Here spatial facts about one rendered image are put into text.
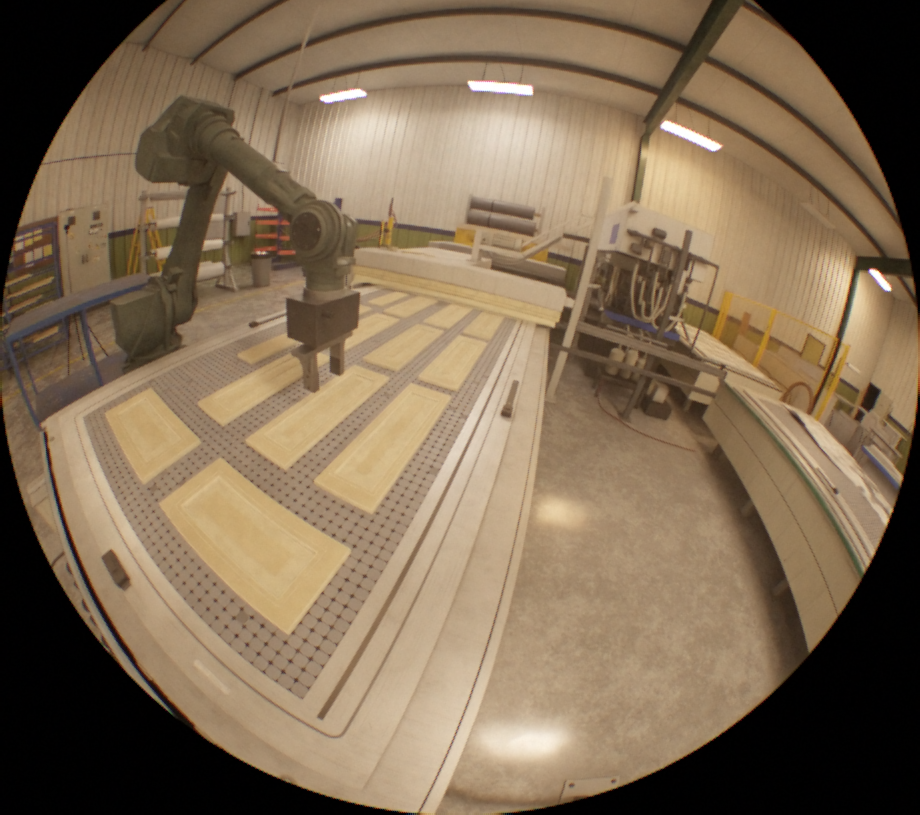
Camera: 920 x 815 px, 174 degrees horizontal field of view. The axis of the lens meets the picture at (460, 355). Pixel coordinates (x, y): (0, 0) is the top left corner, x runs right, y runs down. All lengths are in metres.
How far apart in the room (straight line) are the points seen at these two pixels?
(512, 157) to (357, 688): 7.59
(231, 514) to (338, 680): 0.47
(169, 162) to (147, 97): 7.60
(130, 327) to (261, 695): 1.74
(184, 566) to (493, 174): 7.44
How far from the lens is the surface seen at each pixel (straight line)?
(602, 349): 4.26
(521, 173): 7.26
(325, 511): 0.84
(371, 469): 0.91
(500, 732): 1.63
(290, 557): 0.76
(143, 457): 1.16
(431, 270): 2.97
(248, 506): 0.88
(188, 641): 0.80
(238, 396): 1.28
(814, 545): 2.73
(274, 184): 1.06
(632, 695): 1.92
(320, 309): 0.89
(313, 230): 0.85
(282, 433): 1.05
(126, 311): 1.95
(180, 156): 1.56
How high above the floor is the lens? 1.56
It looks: 24 degrees down
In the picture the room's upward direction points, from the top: 11 degrees clockwise
